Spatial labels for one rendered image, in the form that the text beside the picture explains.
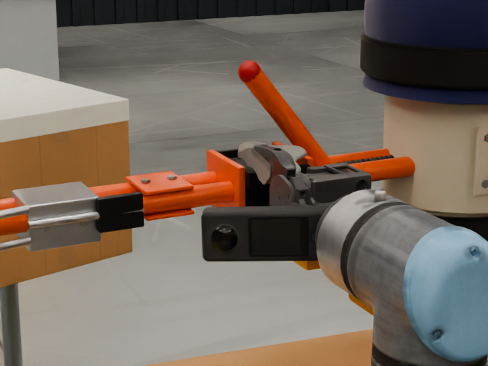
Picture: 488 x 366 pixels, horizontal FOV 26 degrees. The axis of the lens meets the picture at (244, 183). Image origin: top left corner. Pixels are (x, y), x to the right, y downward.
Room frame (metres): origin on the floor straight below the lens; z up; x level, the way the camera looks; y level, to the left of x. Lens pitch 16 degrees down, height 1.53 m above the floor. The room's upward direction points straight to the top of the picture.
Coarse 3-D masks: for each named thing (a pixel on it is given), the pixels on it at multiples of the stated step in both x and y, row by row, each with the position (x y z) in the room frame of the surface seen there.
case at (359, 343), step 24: (336, 336) 1.32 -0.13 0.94; (360, 336) 1.32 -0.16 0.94; (192, 360) 1.24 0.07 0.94; (216, 360) 1.24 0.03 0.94; (240, 360) 1.24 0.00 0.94; (264, 360) 1.24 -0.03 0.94; (288, 360) 1.24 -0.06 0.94; (312, 360) 1.24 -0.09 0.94; (336, 360) 1.24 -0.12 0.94; (360, 360) 1.24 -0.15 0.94
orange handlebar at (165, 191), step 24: (360, 168) 1.07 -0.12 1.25; (384, 168) 1.08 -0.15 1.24; (408, 168) 1.09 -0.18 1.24; (96, 192) 0.99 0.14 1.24; (120, 192) 1.00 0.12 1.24; (144, 192) 0.97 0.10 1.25; (168, 192) 0.98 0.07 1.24; (192, 192) 0.99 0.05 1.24; (216, 192) 1.00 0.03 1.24; (24, 216) 0.92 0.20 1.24; (144, 216) 0.97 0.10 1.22; (168, 216) 0.98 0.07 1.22
